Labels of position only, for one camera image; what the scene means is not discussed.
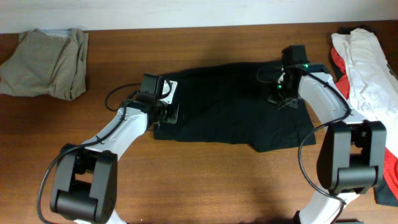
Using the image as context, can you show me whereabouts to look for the light blue folded garment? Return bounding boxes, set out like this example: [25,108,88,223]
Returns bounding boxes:
[40,30,72,39]

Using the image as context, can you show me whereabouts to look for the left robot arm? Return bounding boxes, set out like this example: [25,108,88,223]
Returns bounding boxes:
[50,73,179,223]

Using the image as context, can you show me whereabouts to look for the white shirt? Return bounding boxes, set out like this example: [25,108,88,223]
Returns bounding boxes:
[331,28,397,154]

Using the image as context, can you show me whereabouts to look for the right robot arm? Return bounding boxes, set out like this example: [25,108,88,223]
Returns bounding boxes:
[269,45,387,224]

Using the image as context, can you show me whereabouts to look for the folded khaki trousers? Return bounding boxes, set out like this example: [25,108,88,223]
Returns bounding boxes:
[1,29,89,101]

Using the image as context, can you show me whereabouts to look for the red mesh garment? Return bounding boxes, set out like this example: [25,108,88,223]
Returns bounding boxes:
[331,47,397,207]

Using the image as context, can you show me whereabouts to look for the black shorts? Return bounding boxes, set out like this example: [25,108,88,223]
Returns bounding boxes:
[154,60,316,152]

